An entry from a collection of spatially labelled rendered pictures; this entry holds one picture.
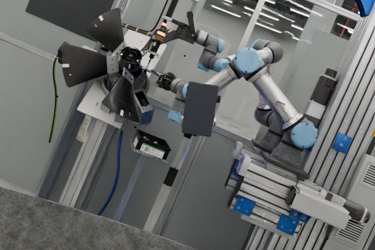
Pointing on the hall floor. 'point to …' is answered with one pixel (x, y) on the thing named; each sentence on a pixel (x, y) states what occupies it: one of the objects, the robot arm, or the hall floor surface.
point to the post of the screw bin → (129, 188)
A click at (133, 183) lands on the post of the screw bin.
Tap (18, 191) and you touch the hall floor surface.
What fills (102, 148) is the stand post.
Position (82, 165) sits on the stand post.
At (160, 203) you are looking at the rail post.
